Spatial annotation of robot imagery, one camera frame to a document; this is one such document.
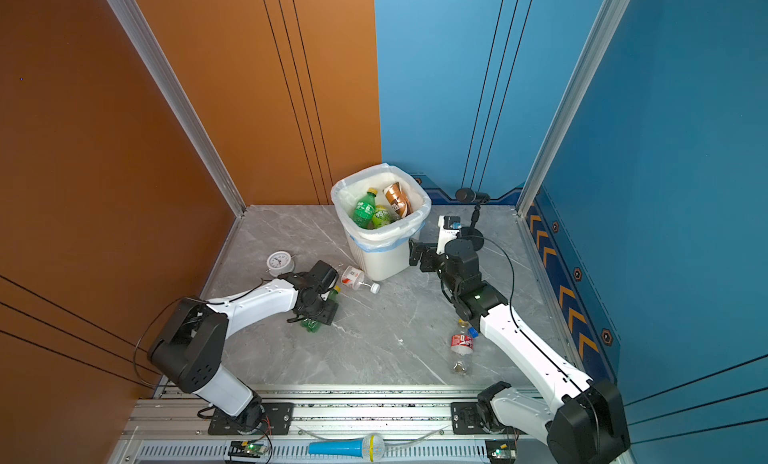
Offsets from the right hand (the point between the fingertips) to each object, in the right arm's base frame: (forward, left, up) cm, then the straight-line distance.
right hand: (423, 239), depth 78 cm
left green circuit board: (-43, +43, -26) cm, 66 cm away
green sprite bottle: (+15, +16, -3) cm, 22 cm away
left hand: (-8, +30, -24) cm, 39 cm away
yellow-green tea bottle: (+14, +11, -6) cm, 19 cm away
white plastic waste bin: (+1, +11, -7) cm, 13 cm away
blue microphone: (-43, +13, -21) cm, 49 cm away
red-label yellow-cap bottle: (-20, -11, -21) cm, 31 cm away
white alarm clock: (+8, +47, -21) cm, 52 cm away
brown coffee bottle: (+16, +6, -1) cm, 17 cm away
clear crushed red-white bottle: (+1, +21, -20) cm, 29 cm away
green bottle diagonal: (-14, +31, -21) cm, 40 cm away
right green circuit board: (-43, -18, -29) cm, 55 cm away
